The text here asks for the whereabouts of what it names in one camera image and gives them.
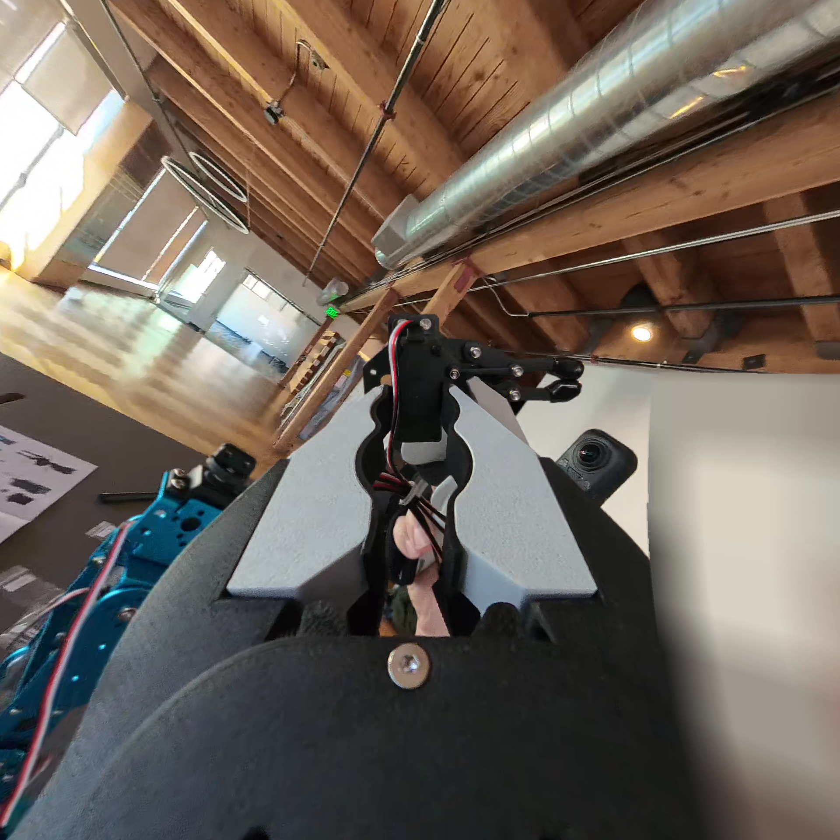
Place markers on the silver ventilation duct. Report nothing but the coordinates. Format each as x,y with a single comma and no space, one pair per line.
590,98

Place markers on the assembly instruction booklet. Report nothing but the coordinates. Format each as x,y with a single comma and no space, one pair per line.
65,469

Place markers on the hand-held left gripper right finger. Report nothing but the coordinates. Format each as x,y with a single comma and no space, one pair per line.
525,512

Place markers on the black toy claw with servo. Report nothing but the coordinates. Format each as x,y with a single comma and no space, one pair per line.
420,380

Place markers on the thin ceiling sprinkler pipe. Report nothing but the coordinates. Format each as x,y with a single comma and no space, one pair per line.
387,117

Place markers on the ceiling junction box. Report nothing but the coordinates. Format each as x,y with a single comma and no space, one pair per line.
274,113

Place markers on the black hex key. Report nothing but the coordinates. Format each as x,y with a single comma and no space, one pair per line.
131,497

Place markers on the small clear parts bag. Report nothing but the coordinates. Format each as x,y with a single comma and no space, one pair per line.
102,530
16,579

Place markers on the round ceiling light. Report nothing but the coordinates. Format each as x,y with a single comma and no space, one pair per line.
641,333

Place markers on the person's right hand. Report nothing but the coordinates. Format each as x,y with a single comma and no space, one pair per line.
413,535

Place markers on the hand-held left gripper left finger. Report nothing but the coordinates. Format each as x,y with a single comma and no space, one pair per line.
308,512

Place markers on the blue toy robot arm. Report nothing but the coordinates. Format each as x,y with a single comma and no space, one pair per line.
164,525

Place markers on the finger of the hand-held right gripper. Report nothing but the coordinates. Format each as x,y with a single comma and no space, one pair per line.
420,453
505,403

